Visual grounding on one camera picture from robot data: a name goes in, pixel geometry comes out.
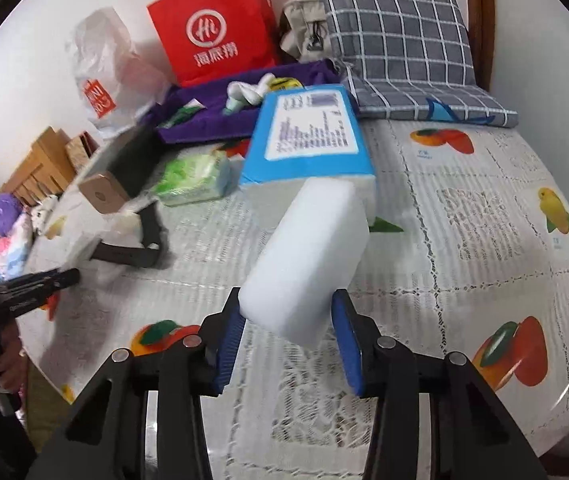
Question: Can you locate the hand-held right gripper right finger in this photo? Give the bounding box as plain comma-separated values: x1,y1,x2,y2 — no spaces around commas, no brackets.
331,289,548,480

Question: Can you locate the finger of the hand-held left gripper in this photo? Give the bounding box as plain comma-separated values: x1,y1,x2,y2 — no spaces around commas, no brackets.
0,267,81,311

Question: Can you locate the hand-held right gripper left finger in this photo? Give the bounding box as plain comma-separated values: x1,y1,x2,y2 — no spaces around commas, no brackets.
24,287,246,480

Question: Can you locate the white sponge block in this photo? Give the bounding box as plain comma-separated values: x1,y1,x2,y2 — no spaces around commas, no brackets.
239,178,370,350

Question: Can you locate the black strap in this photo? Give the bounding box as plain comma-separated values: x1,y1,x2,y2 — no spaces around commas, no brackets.
92,207,168,268

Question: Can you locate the dark green box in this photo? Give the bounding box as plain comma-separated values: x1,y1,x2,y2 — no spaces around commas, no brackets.
78,124,158,216

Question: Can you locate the green tissue pack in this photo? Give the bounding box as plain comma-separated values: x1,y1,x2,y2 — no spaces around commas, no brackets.
152,154,232,207

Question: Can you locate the green packet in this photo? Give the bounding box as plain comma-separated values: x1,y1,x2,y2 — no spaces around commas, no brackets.
159,100,205,128

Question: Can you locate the white glove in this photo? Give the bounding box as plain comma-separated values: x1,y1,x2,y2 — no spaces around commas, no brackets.
227,74,278,111

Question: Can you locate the colourful star print quilt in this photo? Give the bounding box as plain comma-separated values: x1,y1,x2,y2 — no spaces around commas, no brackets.
0,210,32,286

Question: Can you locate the purple plush toy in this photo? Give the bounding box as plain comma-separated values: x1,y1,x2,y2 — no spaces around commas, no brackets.
0,194,22,236

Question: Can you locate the black and white patterned cloth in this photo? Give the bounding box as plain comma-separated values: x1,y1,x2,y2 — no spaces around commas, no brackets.
32,195,60,233

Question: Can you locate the patterned brown book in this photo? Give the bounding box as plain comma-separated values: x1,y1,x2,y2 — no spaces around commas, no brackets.
64,131,100,171

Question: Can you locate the fruit print tablecloth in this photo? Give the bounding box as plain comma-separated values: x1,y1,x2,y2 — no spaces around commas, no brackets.
14,115,569,480

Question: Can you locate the white plastic shopping bag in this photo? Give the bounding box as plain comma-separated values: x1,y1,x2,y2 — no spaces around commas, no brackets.
67,7,170,136

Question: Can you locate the blue and white box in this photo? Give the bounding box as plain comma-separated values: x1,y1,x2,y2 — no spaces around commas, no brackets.
238,85,376,221

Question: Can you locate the purple cloth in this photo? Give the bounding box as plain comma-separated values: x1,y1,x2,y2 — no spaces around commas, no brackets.
142,59,360,145

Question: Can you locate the grey checked cushion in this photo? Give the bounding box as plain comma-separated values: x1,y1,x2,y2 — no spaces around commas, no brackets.
319,0,519,128

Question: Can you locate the red paper shopping bag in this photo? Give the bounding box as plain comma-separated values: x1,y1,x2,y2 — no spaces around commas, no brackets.
147,0,280,86

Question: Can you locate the grey fabric bag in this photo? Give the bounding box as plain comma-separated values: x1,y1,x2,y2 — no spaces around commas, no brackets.
279,0,333,61

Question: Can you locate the brown wooden door frame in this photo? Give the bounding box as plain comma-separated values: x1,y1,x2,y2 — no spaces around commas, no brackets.
465,0,495,93

